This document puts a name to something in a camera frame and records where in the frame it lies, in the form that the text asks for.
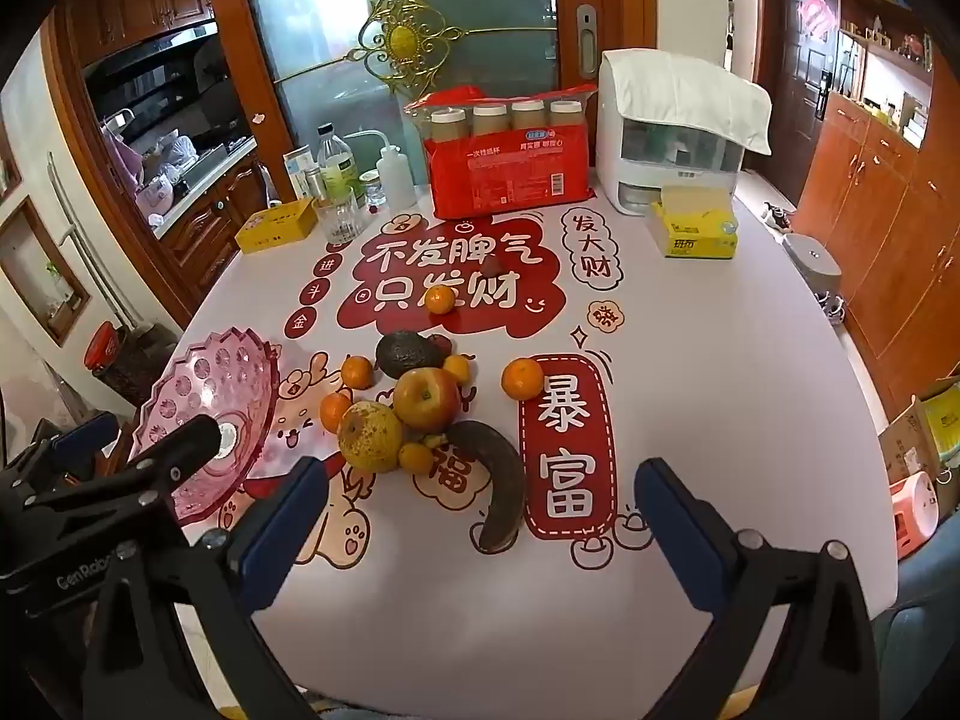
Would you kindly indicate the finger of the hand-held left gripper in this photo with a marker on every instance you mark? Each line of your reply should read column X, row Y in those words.
column 82, row 436
column 161, row 461

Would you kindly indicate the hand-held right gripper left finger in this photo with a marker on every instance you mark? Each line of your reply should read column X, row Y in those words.
column 281, row 532

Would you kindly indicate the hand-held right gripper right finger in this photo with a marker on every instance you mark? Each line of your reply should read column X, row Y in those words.
column 675, row 540

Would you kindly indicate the pink plastic fruit plate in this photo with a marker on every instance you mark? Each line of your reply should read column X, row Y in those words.
column 202, row 390

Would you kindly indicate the spotted yellow pear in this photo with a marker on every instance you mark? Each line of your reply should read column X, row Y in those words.
column 369, row 439

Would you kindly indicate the overripe brown banana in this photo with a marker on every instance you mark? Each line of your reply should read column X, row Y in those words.
column 495, row 480

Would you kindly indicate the red yellow apple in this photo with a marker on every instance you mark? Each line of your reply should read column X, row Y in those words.
column 427, row 397

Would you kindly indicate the dark green avocado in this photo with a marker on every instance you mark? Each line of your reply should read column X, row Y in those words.
column 405, row 352

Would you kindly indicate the large jar with red lid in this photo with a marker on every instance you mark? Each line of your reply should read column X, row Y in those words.
column 101, row 349

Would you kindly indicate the printed white tablecloth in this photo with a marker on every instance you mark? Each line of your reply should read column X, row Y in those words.
column 675, row 390

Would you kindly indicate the small pink appliance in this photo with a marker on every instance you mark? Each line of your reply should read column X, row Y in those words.
column 915, row 506

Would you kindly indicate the wooden lower kitchen cabinet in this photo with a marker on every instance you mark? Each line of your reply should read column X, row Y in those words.
column 210, row 217

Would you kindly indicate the wooden kitchen cabinet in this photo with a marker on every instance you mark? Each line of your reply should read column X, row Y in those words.
column 210, row 217
column 135, row 0

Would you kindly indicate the pink pot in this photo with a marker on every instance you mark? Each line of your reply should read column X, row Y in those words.
column 154, row 195

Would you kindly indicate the teal chair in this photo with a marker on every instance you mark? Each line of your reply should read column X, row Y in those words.
column 922, row 615

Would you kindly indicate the yellow tin box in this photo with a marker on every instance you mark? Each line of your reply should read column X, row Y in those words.
column 276, row 229

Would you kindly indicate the cardboard box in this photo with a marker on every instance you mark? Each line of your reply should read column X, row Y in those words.
column 926, row 427

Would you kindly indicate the pair of shoes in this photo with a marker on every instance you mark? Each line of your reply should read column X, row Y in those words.
column 776, row 214
column 832, row 307

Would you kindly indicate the clear glass tumbler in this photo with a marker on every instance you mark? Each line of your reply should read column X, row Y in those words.
column 339, row 217

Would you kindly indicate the yellow tissue box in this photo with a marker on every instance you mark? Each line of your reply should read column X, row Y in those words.
column 694, row 229

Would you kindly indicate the grey round stool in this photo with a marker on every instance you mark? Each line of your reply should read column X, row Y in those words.
column 814, row 259

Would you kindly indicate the small jar with white lid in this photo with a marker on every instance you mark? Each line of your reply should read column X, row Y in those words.
column 313, row 184

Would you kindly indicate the small white carton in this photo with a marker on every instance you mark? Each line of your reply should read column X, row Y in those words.
column 296, row 165

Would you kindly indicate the small clear glass jar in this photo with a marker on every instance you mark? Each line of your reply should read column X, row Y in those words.
column 373, row 187

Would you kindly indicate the glass bottle with green label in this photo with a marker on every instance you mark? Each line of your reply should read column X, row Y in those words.
column 334, row 157

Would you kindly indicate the white squeeze bottle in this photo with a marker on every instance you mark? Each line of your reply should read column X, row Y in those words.
column 394, row 176

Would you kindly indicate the white countertop appliance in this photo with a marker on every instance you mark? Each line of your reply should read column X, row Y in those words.
column 667, row 165

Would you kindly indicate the black range hood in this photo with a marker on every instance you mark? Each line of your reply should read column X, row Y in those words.
column 150, row 60

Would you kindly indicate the red pack of bottles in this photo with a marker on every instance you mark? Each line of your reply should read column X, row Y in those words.
column 502, row 165

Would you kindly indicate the wooden upper kitchen cabinet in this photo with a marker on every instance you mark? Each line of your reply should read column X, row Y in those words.
column 135, row 0

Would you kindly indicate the white cloth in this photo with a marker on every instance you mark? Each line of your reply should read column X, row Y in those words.
column 697, row 97

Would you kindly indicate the dark wooden entrance door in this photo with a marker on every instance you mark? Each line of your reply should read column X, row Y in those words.
column 795, row 90

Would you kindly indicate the gold door ornament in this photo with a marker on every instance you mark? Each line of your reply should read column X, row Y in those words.
column 401, row 37

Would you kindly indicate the red door decoration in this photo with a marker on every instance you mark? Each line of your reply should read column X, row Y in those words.
column 817, row 15

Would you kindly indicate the wood framed wall niche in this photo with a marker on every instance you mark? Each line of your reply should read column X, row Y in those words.
column 45, row 270

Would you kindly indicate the wooden wall cabinet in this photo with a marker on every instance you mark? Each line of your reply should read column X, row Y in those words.
column 877, row 202

